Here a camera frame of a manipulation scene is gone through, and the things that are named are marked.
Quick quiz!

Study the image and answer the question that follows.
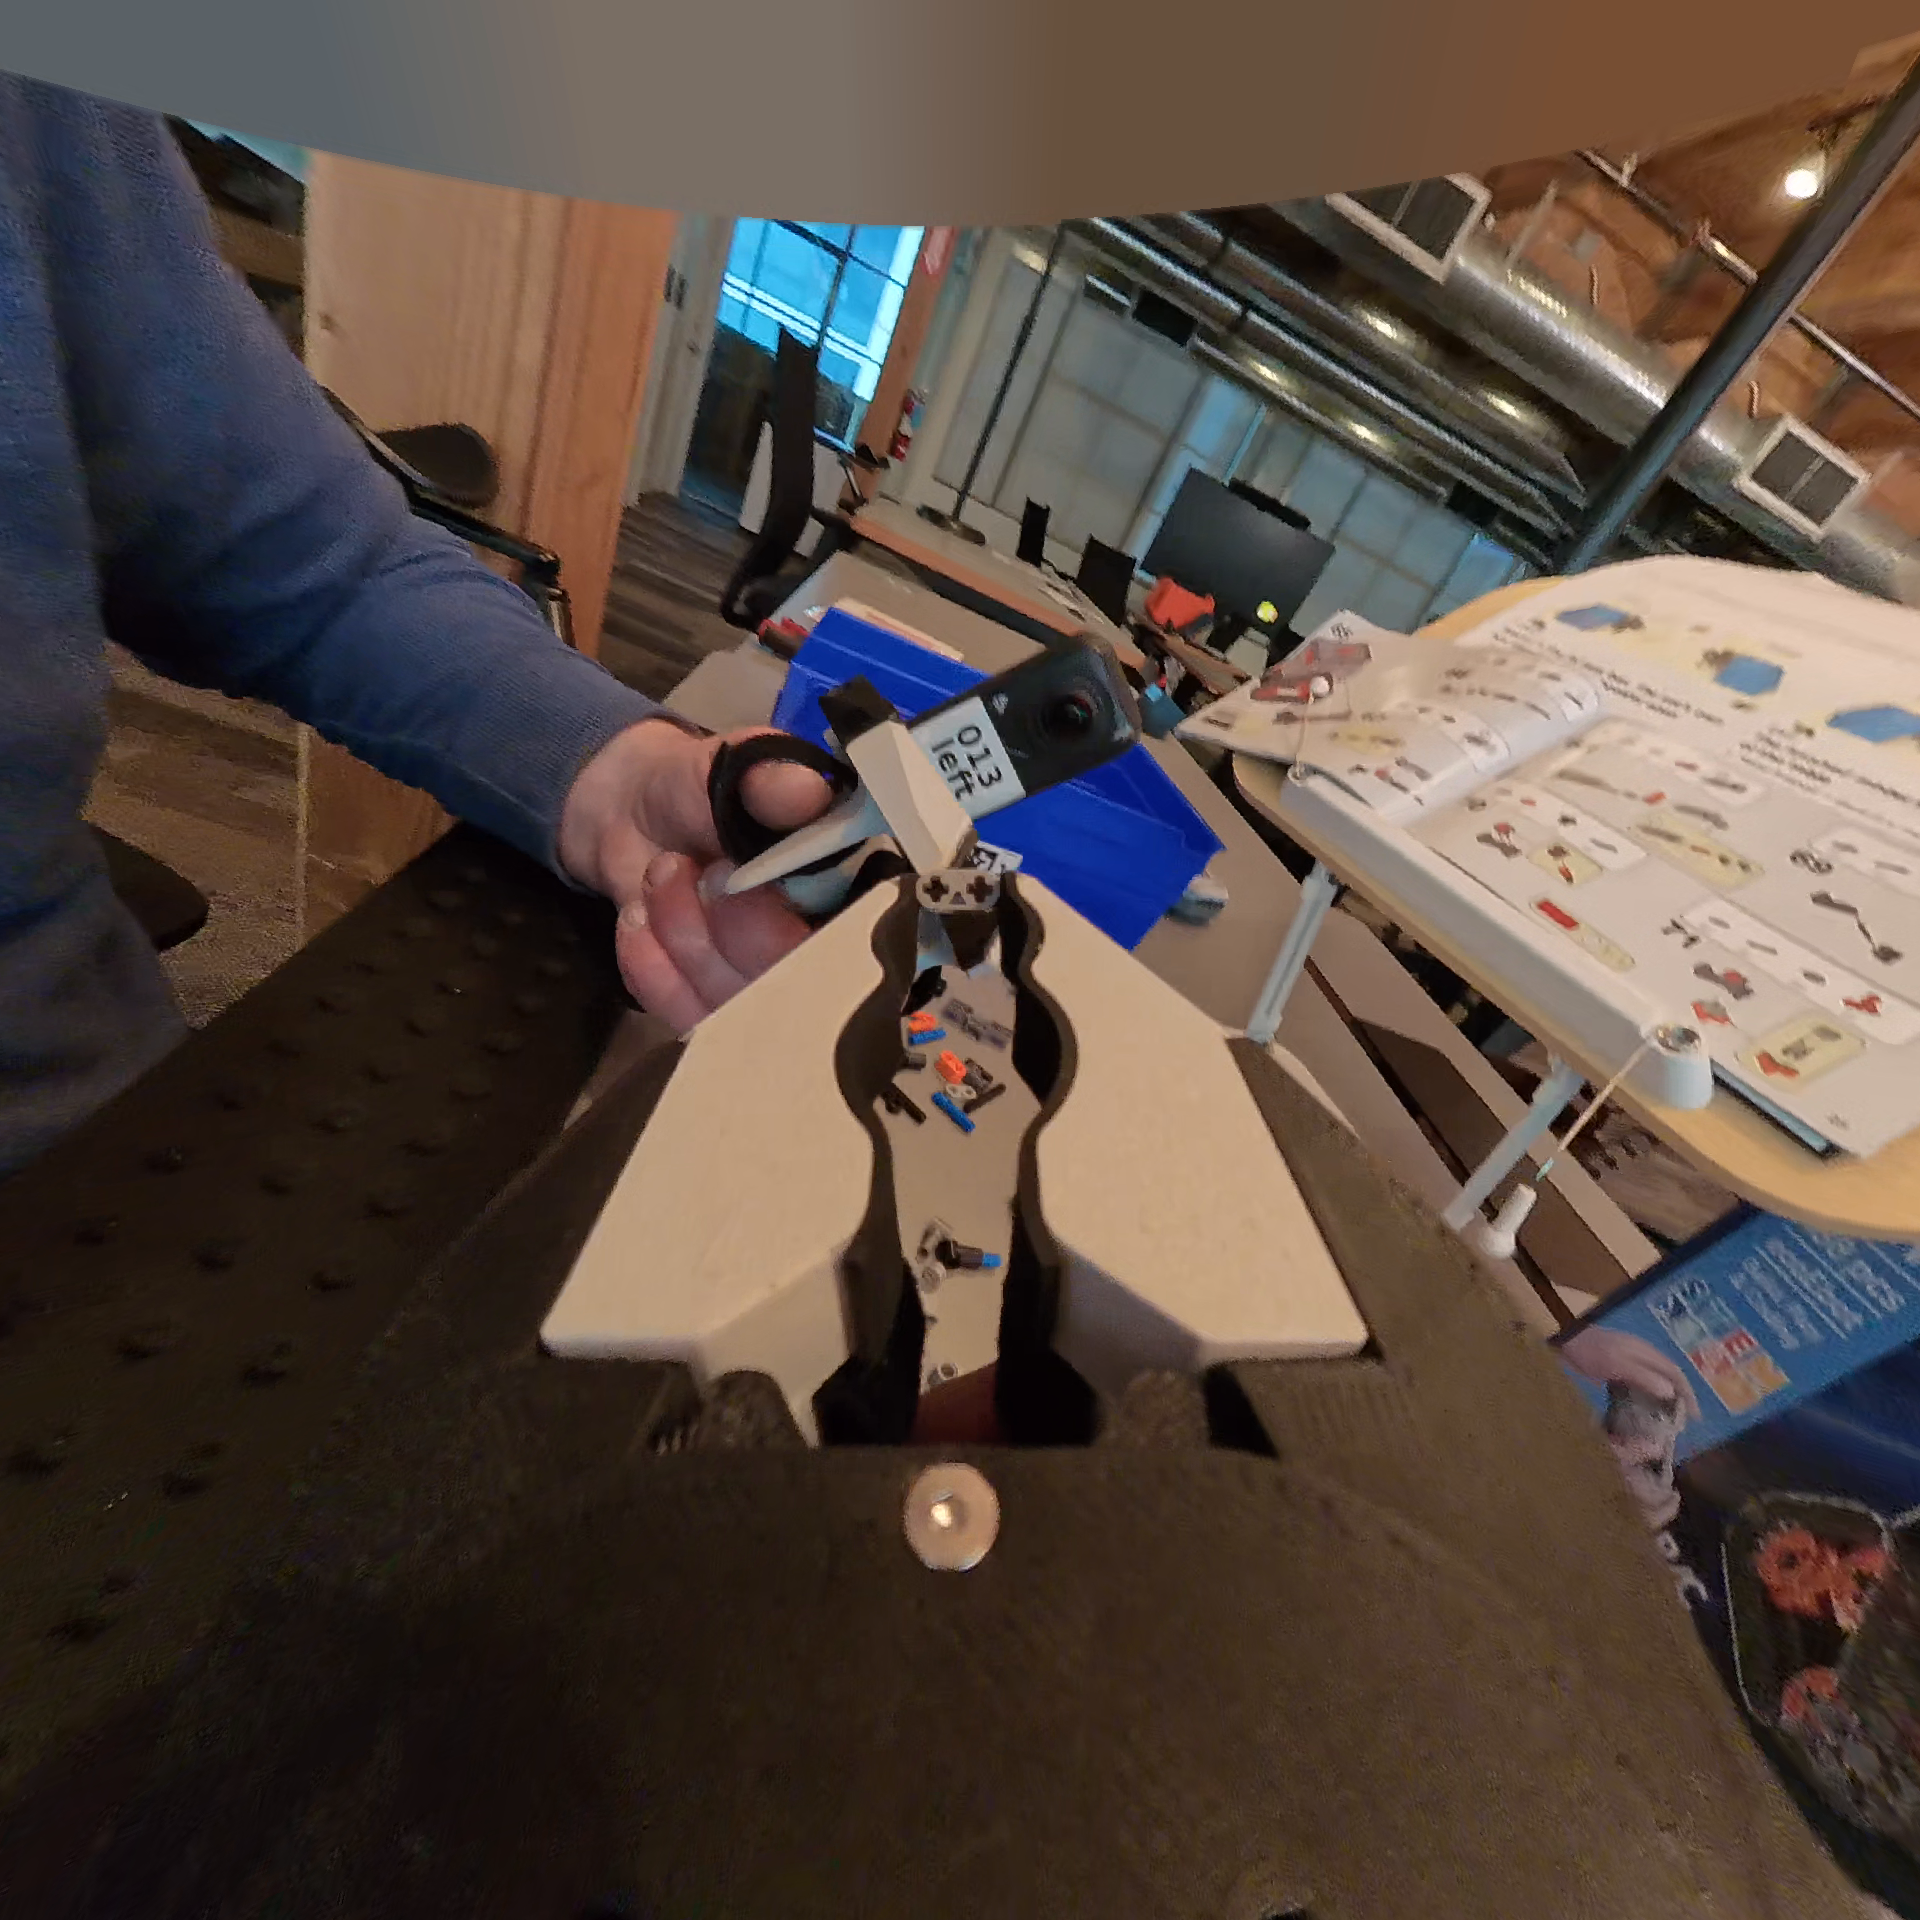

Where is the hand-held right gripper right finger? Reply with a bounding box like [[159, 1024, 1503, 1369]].
[[993, 870, 1370, 1444]]

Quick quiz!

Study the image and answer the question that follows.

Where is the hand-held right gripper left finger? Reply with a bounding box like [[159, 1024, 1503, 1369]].
[[536, 874, 924, 1444]]

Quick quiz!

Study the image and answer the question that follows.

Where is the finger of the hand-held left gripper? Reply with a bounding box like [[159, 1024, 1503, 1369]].
[[828, 717, 987, 876]]

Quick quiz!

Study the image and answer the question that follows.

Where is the person's left forearm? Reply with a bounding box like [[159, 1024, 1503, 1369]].
[[104, 345, 699, 902]]

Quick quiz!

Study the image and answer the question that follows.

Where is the person's left hand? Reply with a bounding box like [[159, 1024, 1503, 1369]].
[[557, 717, 845, 1037]]

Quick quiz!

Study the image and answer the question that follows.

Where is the blue storage bin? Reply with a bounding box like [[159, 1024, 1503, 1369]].
[[771, 605, 1226, 952]]

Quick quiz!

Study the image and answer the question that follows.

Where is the background wooden table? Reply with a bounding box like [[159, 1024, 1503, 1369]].
[[839, 502, 1201, 692]]

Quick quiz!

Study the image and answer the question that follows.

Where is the computer monitor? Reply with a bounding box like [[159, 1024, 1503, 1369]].
[[1139, 464, 1336, 635]]

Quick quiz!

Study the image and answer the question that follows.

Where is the black dimpled pad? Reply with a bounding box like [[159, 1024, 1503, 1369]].
[[0, 823, 691, 1920]]

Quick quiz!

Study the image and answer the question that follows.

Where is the instruction booklet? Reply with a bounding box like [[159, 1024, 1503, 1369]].
[[1177, 557, 1920, 1160]]

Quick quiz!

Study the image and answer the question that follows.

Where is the white book stand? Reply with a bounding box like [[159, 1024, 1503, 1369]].
[[1230, 555, 1920, 1264]]

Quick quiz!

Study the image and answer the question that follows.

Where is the printed toy box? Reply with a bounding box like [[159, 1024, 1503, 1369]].
[[1552, 1200, 1920, 1920]]

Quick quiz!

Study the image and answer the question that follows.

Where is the black chair armrest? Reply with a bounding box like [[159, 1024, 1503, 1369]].
[[322, 387, 568, 605]]

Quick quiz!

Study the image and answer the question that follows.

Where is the wooden pillar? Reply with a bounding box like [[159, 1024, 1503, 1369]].
[[299, 150, 680, 662]]

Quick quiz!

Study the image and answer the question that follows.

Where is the black pole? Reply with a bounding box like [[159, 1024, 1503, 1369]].
[[1559, 61, 1920, 574]]

